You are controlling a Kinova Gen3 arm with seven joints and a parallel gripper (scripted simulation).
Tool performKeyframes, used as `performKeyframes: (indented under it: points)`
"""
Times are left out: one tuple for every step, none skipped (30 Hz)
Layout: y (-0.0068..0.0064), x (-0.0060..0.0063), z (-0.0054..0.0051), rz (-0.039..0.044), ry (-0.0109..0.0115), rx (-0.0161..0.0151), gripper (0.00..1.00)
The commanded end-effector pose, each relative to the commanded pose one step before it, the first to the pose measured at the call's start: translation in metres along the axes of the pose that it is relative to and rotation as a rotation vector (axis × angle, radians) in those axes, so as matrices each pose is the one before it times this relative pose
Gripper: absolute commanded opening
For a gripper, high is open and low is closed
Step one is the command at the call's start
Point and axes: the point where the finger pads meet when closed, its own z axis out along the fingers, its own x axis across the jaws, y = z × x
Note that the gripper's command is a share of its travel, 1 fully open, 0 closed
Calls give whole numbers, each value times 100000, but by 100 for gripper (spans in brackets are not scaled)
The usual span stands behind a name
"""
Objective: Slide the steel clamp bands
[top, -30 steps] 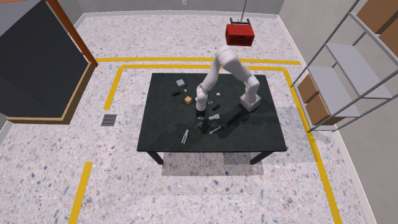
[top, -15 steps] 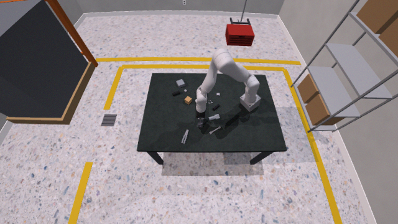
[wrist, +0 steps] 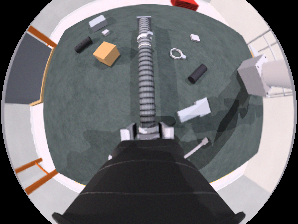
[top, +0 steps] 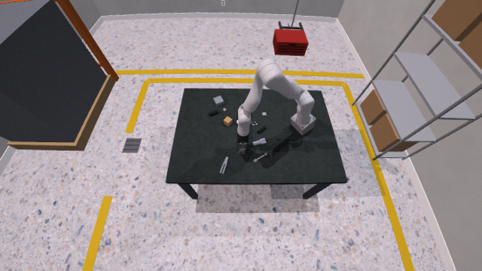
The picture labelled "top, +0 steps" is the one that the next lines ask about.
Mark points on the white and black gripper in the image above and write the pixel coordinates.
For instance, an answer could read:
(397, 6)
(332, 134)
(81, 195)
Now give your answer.
(242, 137)

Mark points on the small tan box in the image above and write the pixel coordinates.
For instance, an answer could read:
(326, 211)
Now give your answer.
(227, 121)

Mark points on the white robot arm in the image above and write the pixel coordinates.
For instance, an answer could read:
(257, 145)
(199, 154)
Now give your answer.
(269, 74)

